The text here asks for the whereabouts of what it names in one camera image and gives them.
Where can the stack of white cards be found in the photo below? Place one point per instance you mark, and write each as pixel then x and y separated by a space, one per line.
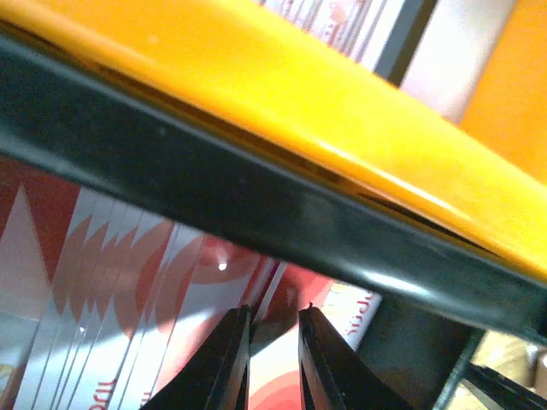
pixel 434 51

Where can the yellow bin with white cards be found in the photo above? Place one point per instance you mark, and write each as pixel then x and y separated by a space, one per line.
pixel 245 65

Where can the black bin with red cards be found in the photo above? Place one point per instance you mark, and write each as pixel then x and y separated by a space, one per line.
pixel 441 296

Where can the stack of red-white cards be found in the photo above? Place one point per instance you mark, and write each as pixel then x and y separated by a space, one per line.
pixel 103 303

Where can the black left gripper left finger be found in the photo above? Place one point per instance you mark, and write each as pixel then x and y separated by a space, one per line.
pixel 217 375

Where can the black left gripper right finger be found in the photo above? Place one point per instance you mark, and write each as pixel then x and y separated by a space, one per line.
pixel 331 374

